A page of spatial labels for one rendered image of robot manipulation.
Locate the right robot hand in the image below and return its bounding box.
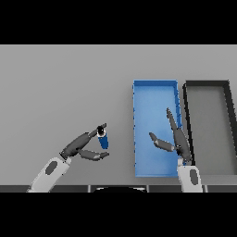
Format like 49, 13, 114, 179
148, 106, 193, 166

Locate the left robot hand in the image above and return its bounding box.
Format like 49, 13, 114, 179
59, 122, 110, 162

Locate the blue pipe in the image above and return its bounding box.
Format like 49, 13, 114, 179
96, 125, 109, 150

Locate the blue bin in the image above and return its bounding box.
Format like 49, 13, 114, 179
132, 79, 183, 179

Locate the dark grey bin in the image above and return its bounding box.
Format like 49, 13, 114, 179
182, 80, 237, 176

